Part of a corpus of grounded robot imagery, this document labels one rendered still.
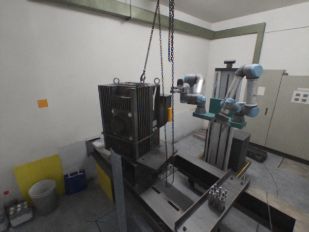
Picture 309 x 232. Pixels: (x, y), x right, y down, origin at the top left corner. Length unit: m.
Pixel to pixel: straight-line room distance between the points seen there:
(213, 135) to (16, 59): 2.62
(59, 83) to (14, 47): 0.54
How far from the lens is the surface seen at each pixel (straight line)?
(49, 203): 2.53
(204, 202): 1.54
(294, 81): 3.74
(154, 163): 1.50
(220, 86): 2.21
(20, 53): 2.27
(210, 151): 2.49
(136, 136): 1.42
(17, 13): 2.33
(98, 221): 2.29
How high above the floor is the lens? 1.77
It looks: 18 degrees down
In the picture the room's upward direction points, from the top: straight up
